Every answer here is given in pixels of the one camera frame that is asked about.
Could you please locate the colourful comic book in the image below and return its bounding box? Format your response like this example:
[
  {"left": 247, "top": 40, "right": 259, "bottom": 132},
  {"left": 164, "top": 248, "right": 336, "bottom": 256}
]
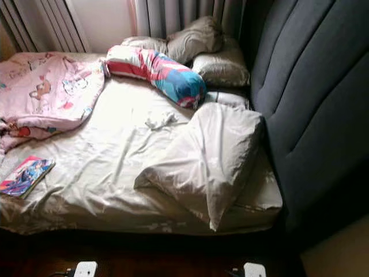
[{"left": 0, "top": 155, "right": 57, "bottom": 199}]

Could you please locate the pink cartoon print blanket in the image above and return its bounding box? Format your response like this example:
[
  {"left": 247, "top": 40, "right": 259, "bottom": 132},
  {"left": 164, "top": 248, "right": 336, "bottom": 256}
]
[{"left": 0, "top": 52, "right": 106, "bottom": 154}]

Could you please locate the beige floral bed sheet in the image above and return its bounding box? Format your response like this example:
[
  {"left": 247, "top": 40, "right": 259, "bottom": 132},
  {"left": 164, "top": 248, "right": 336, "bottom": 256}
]
[{"left": 0, "top": 53, "right": 284, "bottom": 234}]

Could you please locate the grey striped curtain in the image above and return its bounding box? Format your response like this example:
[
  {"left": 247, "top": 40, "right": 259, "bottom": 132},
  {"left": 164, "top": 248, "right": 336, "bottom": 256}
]
[
  {"left": 0, "top": 0, "right": 87, "bottom": 55},
  {"left": 134, "top": 0, "right": 246, "bottom": 42}
]

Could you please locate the bright white window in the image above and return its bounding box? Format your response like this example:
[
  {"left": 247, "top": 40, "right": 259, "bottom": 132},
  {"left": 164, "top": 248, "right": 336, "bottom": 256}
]
[{"left": 66, "top": 0, "right": 139, "bottom": 54}]

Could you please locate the crumpled white tissue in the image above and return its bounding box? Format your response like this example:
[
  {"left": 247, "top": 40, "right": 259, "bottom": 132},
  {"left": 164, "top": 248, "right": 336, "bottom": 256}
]
[{"left": 144, "top": 111, "right": 179, "bottom": 130}]

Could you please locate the colourful striped bolster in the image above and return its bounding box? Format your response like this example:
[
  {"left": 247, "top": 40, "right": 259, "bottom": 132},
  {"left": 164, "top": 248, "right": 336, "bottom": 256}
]
[{"left": 104, "top": 45, "right": 208, "bottom": 109}]

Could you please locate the large beige pillow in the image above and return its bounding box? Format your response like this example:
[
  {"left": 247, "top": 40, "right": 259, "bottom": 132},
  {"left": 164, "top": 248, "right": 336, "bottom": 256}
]
[{"left": 134, "top": 102, "right": 264, "bottom": 231}]

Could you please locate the plain white pillow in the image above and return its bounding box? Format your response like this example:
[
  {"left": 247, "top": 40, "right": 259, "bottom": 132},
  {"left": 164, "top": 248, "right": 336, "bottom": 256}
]
[{"left": 205, "top": 89, "right": 251, "bottom": 109}]

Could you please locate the beige patterned pillow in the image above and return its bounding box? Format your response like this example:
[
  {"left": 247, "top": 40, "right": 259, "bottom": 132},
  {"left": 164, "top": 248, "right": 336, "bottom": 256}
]
[{"left": 191, "top": 39, "right": 251, "bottom": 88}]

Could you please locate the dark grey upholstered headboard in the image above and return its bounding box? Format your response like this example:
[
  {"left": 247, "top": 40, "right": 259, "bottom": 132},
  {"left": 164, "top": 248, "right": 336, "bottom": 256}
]
[{"left": 243, "top": 0, "right": 369, "bottom": 249}]

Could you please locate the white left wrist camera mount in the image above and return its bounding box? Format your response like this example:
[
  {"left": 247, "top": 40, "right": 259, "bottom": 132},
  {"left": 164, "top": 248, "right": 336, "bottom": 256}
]
[{"left": 74, "top": 261, "right": 97, "bottom": 277}]

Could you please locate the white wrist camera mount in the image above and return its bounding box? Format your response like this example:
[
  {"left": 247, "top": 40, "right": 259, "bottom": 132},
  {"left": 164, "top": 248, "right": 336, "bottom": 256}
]
[
  {"left": 74, "top": 261, "right": 97, "bottom": 277},
  {"left": 243, "top": 263, "right": 267, "bottom": 277}
]

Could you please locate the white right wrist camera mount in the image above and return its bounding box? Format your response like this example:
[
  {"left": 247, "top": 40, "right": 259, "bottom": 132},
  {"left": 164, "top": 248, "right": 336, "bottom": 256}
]
[{"left": 243, "top": 263, "right": 267, "bottom": 277}]

